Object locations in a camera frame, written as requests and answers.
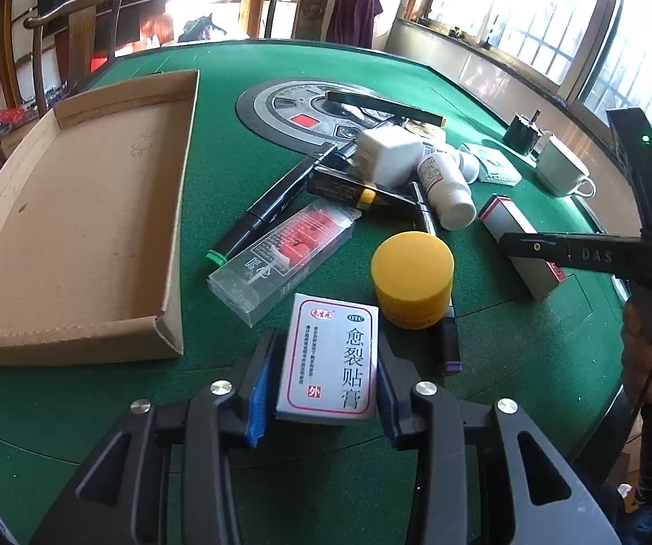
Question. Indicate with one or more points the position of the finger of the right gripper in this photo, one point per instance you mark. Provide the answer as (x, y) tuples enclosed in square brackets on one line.
[(522, 245)]

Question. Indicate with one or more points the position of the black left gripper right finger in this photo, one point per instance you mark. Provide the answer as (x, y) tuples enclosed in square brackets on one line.
[(485, 474)]

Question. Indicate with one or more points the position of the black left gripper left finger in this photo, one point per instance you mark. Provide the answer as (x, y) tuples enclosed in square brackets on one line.
[(119, 494)]

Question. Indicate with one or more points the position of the white red long box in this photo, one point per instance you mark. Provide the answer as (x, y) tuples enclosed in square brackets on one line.
[(510, 229)]

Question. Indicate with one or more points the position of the black marker purple cap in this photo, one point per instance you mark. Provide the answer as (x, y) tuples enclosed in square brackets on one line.
[(446, 330)]

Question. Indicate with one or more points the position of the tissue packet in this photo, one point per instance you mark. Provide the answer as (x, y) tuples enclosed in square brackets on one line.
[(494, 167)]

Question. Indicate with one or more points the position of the white medicine box red border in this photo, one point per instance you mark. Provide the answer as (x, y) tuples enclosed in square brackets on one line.
[(329, 368)]

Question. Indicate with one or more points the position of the white pill bottle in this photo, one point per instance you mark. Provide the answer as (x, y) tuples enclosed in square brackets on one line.
[(447, 191)]

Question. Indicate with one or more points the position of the yellow round jar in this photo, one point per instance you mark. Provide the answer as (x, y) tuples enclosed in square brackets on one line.
[(413, 276)]

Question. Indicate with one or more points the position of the white square block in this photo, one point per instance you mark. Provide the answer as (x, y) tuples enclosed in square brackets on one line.
[(387, 155)]

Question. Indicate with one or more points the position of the clear box with red items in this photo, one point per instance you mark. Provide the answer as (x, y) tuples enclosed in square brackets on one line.
[(255, 280)]

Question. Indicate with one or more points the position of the long black stick gold tip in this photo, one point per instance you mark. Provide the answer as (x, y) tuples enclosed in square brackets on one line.
[(364, 101)]

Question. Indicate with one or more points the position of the black box yellow band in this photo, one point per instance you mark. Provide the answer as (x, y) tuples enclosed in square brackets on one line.
[(338, 186)]

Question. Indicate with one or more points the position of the black marker green cap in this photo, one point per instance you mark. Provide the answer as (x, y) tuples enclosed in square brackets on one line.
[(265, 209)]

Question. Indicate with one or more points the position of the person's hand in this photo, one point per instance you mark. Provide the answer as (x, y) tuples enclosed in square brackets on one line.
[(636, 358)]

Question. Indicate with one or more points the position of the white ceramic mug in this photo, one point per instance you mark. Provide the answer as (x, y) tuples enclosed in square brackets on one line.
[(562, 172)]

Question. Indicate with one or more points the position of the dark green cup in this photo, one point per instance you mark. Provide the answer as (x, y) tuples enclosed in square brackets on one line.
[(522, 134)]

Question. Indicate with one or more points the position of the brown cardboard tray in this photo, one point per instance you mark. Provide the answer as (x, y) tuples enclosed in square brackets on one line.
[(90, 223)]

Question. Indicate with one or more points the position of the round table centre console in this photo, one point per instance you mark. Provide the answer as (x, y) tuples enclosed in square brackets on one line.
[(295, 114)]

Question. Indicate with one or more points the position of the purple cloth on chair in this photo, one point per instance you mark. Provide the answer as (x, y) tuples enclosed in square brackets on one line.
[(352, 22)]

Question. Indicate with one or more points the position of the wooden chair far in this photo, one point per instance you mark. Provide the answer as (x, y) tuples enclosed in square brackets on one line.
[(311, 20)]

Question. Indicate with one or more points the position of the wooden chair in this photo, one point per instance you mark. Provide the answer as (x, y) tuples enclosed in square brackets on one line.
[(81, 15), (311, 20)]

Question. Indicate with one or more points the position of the wooden chair left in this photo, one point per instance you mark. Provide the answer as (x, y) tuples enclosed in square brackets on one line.
[(81, 15)]

